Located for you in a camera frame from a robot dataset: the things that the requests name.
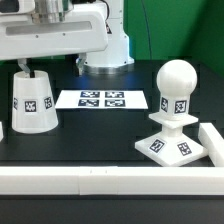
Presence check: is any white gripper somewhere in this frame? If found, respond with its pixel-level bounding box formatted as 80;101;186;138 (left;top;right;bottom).
0;9;108;78

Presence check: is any white left fence piece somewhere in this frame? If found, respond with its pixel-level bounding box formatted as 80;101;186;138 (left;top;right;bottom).
0;121;4;142

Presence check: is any white lamp base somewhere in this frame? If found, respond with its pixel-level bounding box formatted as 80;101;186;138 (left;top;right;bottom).
135;112;208;167

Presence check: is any white lamp bulb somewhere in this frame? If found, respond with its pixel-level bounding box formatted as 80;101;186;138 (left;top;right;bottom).
156;59;197;121

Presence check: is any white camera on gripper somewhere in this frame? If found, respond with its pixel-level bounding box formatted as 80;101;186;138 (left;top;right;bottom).
0;0;35;14

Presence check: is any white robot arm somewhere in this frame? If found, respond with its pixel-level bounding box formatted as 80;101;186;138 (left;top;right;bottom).
0;0;134;78

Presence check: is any white front fence rail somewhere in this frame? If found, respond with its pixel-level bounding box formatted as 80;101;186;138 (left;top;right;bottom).
0;167;224;195

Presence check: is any white lamp shade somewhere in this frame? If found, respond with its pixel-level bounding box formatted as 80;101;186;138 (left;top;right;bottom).
12;70;58;134

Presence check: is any white right fence rail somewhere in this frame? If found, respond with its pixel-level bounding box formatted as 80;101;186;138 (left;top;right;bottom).
198;123;224;167

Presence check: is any white marker sheet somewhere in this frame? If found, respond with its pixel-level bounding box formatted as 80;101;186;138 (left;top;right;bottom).
56;90;148;109

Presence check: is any white fence rail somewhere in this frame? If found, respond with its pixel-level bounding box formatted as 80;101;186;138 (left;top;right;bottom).
198;123;224;167
0;167;224;195

